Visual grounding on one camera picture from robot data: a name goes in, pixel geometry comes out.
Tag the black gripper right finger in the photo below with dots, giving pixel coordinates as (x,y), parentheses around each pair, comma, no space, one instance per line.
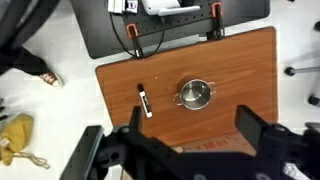
(265,138)

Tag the yellow cloth bag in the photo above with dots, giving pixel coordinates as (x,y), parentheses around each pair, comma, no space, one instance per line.
(15,136)

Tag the orange black clamp right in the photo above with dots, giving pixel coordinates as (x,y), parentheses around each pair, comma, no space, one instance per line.
(218,31)

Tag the orange black clamp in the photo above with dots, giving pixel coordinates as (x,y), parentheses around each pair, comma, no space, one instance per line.
(218,31)
(132,33)

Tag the cardboard box under table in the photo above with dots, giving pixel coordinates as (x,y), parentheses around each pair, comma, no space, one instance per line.
(227,142)

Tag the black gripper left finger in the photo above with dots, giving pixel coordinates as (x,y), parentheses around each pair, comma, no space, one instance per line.
(143,145)

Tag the small stainless steel pot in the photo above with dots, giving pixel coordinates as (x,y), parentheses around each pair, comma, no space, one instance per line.
(195,94)

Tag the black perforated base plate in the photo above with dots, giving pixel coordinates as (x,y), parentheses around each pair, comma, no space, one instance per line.
(105,34)

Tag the office chair wheel base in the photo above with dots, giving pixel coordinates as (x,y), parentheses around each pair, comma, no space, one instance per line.
(290,71)

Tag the red patterned sneaker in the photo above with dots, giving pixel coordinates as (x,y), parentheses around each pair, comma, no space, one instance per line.
(52,79)

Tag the white VR headset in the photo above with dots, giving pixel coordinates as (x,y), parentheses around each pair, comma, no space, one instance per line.
(166,7)

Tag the black white dry-erase marker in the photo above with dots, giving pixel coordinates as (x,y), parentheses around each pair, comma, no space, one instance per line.
(144,99)

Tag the orange black clamp left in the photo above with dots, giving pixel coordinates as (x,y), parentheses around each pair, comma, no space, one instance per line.
(132,33)

